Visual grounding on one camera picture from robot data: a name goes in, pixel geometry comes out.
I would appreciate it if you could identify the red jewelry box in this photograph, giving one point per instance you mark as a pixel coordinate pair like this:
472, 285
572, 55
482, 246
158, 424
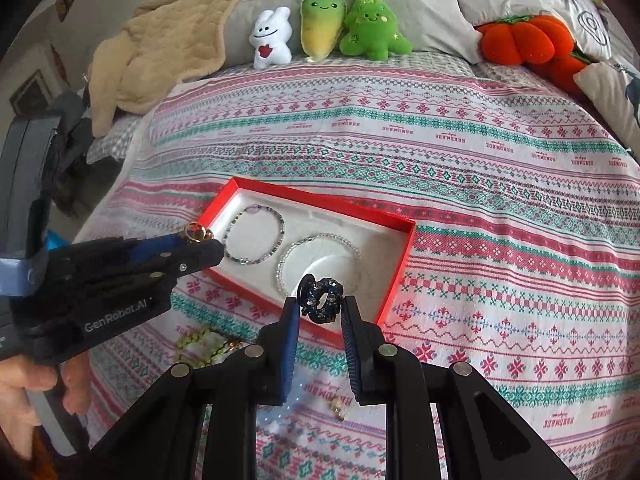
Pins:
325, 227

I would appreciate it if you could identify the green tree plush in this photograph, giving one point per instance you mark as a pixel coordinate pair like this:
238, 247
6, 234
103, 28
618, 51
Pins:
372, 25

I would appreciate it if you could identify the white deer print pillow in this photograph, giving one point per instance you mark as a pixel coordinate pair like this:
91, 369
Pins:
610, 95

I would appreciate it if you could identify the small wall picture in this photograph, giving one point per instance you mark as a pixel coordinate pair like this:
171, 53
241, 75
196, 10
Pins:
61, 7

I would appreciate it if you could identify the yellow green carrot plush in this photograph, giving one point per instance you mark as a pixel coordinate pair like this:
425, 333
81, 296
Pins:
320, 25

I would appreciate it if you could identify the dark hair claw clip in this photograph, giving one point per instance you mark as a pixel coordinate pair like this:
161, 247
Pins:
320, 312

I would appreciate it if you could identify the grey checked bedsheet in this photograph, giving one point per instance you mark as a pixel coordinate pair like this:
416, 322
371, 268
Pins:
112, 140

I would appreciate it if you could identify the white doodle print pillow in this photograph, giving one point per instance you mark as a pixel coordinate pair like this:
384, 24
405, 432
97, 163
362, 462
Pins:
550, 0

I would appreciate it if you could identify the grey pillow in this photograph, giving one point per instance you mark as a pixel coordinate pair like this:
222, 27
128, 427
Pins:
425, 0

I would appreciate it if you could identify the gold hoop earring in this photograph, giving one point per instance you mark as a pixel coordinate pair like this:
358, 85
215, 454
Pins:
202, 233

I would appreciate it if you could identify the orange pumpkin plush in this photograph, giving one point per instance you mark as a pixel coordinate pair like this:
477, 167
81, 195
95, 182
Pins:
520, 37
560, 70

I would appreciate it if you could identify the dark grey chair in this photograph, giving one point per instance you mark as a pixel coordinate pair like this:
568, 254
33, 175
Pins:
72, 110

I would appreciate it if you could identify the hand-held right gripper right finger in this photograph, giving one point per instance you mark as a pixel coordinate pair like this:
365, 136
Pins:
351, 350

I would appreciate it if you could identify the beige quilted blanket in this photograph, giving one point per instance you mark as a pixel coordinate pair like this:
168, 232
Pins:
170, 35

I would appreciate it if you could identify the framed wall picture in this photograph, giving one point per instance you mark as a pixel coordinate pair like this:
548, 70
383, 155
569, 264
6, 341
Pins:
30, 91

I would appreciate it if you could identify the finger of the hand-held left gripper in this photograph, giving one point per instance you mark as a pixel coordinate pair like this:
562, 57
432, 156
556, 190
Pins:
160, 246
202, 256

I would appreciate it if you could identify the person's left hand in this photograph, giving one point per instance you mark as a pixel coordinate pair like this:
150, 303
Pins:
25, 377

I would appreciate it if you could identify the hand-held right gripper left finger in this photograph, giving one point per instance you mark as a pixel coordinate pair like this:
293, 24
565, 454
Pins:
291, 345

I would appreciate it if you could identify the white bunny plush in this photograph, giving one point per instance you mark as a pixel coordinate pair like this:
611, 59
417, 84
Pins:
270, 35

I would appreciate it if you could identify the printed blanket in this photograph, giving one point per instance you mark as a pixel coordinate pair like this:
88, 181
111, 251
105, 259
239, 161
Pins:
450, 160

